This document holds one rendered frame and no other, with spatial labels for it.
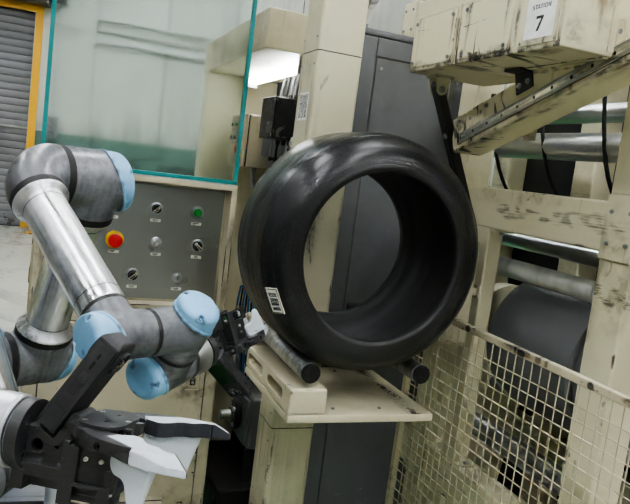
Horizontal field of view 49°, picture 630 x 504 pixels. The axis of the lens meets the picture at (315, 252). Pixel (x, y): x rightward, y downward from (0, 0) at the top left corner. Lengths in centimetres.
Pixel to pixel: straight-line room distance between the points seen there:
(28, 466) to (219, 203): 143
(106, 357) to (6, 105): 1008
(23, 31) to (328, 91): 913
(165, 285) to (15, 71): 881
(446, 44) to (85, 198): 96
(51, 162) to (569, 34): 99
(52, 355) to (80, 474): 81
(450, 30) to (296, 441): 117
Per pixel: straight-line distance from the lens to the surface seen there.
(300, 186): 147
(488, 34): 165
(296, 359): 158
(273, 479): 204
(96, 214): 135
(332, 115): 187
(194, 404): 217
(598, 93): 164
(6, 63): 1078
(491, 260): 208
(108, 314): 103
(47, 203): 121
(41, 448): 79
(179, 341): 109
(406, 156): 155
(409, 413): 169
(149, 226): 207
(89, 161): 132
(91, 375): 72
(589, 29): 150
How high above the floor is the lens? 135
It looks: 7 degrees down
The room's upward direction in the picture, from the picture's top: 7 degrees clockwise
